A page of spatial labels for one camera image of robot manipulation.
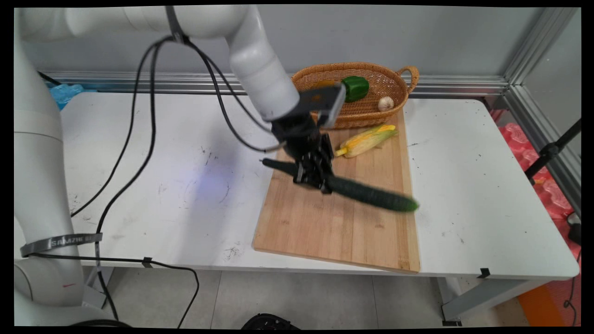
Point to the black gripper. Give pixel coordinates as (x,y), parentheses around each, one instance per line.
(299,137)

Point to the long dark green cucumber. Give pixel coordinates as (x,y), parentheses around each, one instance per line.
(371,195)

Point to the green bell pepper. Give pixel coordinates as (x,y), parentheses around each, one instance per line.
(356,88)

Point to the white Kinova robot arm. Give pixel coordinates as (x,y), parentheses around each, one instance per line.
(37,162)

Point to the corn cob with husk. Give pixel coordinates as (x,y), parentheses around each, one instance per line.
(366,140)

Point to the bamboo cutting board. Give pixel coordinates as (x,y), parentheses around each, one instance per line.
(325,232)

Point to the white garlic bulb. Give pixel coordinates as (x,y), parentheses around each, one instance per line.
(385,103)

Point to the round black object on floor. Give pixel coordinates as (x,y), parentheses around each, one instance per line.
(269,322)

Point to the black tape tab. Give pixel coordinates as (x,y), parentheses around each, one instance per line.
(484,273)
(146,262)

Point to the grey metal table leg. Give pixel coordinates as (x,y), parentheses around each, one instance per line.
(482,297)
(93,287)

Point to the black tripod stand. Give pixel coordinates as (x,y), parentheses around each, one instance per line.
(550,150)

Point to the red foam floor mat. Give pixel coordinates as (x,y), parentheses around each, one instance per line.
(550,190)

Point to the blue foam floor mat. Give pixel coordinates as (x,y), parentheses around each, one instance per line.
(67,93)

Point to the black power adapter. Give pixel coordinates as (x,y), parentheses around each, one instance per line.
(575,229)

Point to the wrist camera box on bracket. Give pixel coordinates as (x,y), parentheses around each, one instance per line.
(322,99)

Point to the aluminium frame rail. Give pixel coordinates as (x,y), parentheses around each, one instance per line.
(417,83)

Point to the aluminium frame corner post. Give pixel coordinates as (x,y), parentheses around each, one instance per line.
(543,93)

